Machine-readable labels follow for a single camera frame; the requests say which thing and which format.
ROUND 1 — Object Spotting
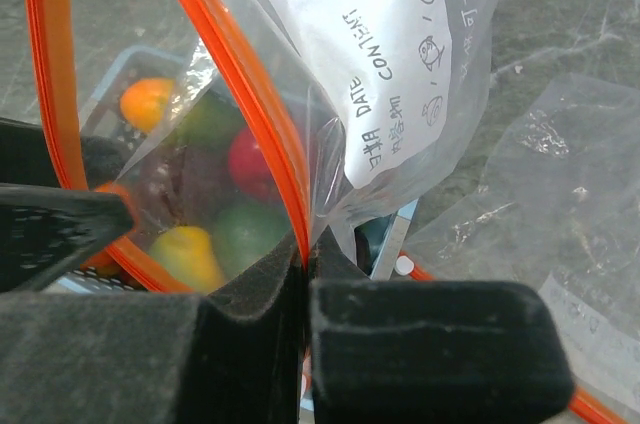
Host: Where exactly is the dark purple mangosteen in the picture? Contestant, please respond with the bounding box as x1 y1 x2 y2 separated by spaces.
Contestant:
138 145 235 225

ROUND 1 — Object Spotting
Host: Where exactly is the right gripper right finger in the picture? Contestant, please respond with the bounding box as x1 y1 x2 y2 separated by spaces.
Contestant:
308 231 575 423

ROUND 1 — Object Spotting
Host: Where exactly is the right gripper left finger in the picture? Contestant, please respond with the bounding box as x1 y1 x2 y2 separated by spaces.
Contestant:
1 236 303 423

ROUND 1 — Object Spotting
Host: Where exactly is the orange green mango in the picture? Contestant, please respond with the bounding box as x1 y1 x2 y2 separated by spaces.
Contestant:
119 77 174 134

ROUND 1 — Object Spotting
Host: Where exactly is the red apple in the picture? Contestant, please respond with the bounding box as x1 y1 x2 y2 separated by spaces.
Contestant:
228 127 281 204

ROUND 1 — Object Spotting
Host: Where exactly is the yellow green mango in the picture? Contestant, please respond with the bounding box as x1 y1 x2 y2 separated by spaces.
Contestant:
148 226 227 293

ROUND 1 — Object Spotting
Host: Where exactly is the light blue plastic basket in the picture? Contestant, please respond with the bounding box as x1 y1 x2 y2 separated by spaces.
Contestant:
54 46 419 305

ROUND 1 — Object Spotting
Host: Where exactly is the green lime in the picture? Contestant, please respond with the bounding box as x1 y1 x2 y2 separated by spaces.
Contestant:
208 200 291 280

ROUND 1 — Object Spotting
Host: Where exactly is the spare clear plastic bag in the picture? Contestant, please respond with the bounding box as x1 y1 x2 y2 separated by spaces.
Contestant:
404 74 639 423

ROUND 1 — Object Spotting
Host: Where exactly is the clear orange zip bag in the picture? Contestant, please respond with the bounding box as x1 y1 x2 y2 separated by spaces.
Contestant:
19 0 511 295

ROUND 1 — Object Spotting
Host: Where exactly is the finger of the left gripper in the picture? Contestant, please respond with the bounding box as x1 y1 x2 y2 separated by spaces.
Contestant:
0 118 126 189
1 183 135 293

